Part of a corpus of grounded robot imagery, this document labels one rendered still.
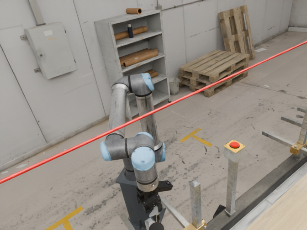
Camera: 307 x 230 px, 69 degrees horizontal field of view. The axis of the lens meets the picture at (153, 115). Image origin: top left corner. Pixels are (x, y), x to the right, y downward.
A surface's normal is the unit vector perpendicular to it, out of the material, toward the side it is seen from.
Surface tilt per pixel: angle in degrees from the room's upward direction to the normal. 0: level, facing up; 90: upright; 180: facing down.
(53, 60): 90
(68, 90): 90
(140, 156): 4
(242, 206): 0
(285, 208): 0
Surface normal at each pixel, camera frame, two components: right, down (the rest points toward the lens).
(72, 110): 0.63, 0.33
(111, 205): -0.13, -0.85
